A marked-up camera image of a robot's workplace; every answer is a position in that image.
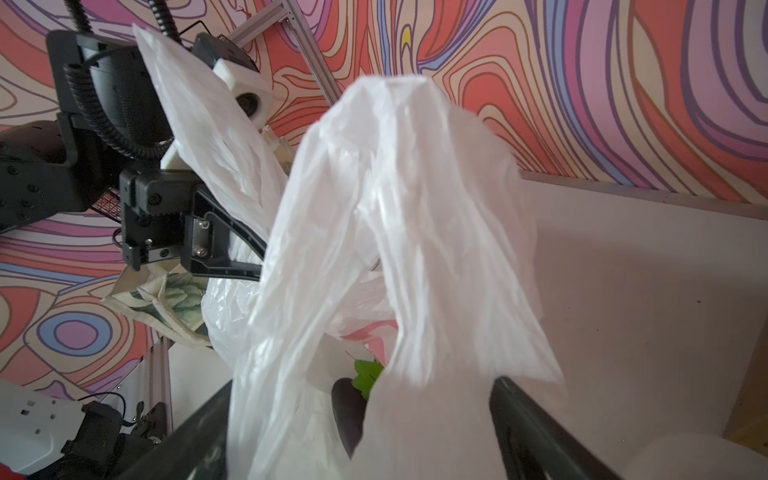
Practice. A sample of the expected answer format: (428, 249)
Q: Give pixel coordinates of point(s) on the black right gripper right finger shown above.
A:
(533, 444)

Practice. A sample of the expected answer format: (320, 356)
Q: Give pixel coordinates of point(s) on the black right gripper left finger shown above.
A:
(196, 450)

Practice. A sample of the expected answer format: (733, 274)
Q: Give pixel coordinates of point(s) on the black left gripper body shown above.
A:
(171, 214)

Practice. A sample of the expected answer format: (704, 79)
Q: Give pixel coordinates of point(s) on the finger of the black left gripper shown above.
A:
(234, 246)

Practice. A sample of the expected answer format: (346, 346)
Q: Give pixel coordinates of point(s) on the cream canvas tote bag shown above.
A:
(165, 297)

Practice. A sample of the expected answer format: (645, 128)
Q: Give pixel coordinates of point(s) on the purple eggplant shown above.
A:
(349, 408)

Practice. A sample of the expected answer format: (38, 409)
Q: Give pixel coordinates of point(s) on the white plastic grocery bag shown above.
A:
(395, 190)

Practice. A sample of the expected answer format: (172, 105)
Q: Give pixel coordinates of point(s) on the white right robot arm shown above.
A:
(48, 438)

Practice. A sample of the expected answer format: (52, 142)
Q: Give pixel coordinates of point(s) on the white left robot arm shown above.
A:
(109, 138)

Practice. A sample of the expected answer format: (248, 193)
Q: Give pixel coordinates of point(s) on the white plastic produce basket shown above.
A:
(697, 457)

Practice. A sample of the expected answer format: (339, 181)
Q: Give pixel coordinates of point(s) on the wooden shelf unit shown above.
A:
(747, 425)

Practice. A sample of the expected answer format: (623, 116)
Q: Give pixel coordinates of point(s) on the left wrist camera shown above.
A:
(231, 64)

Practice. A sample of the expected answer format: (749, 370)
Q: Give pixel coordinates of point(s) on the aluminium frame post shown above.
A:
(288, 13)

